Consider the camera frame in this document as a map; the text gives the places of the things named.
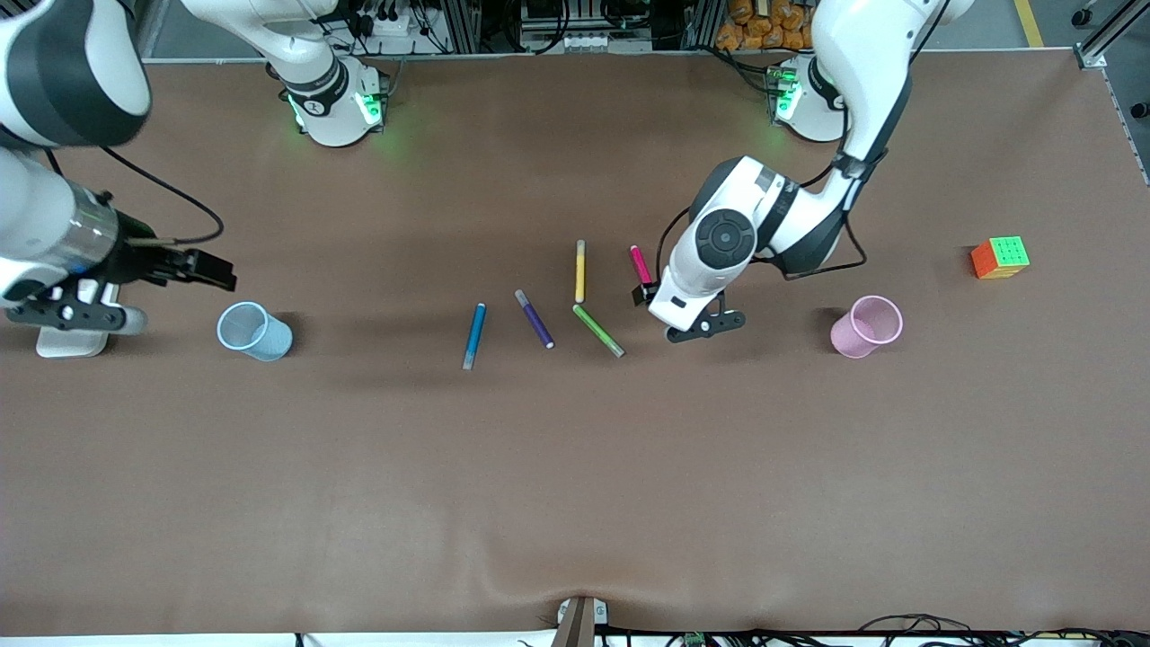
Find blue marker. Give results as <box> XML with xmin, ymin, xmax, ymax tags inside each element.
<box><xmin>462</xmin><ymin>303</ymin><xmax>487</xmax><ymax>371</ymax></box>

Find green marker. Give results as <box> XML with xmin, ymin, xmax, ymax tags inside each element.
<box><xmin>572</xmin><ymin>304</ymin><xmax>626</xmax><ymax>359</ymax></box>

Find blue plastic cup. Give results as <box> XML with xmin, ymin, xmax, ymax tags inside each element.
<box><xmin>217</xmin><ymin>301</ymin><xmax>294</xmax><ymax>362</ymax></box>

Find purple marker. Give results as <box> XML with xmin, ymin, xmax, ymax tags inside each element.
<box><xmin>514</xmin><ymin>288</ymin><xmax>556</xmax><ymax>350</ymax></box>

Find pink plastic cup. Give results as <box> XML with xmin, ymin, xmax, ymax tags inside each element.
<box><xmin>829</xmin><ymin>295</ymin><xmax>904</xmax><ymax>359</ymax></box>

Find orange packaged goods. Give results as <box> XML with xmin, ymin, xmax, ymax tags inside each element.
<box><xmin>716</xmin><ymin>0</ymin><xmax>814</xmax><ymax>51</ymax></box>

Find white power strip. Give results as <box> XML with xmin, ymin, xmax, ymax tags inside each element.
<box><xmin>355</xmin><ymin>4</ymin><xmax>450</xmax><ymax>39</ymax></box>

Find multicoloured puzzle cube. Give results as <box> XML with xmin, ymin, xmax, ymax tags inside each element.
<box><xmin>969</xmin><ymin>235</ymin><xmax>1031</xmax><ymax>280</ymax></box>

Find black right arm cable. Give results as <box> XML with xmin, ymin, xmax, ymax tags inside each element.
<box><xmin>45</xmin><ymin>144</ymin><xmax>226</xmax><ymax>245</ymax></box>

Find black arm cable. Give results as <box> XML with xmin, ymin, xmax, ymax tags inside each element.
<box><xmin>660</xmin><ymin>135</ymin><xmax>869</xmax><ymax>282</ymax></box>
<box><xmin>45</xmin><ymin>144</ymin><xmax>226</xmax><ymax>245</ymax></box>

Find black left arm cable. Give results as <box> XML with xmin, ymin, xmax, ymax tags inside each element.
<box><xmin>660</xmin><ymin>135</ymin><xmax>869</xmax><ymax>282</ymax></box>

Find black floor cable bundle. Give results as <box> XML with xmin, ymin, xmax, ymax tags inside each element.
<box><xmin>858</xmin><ymin>614</ymin><xmax>1150</xmax><ymax>647</ymax></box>

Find aluminium frame profile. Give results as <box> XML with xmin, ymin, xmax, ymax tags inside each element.
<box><xmin>1074</xmin><ymin>0</ymin><xmax>1150</xmax><ymax>70</ymax></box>

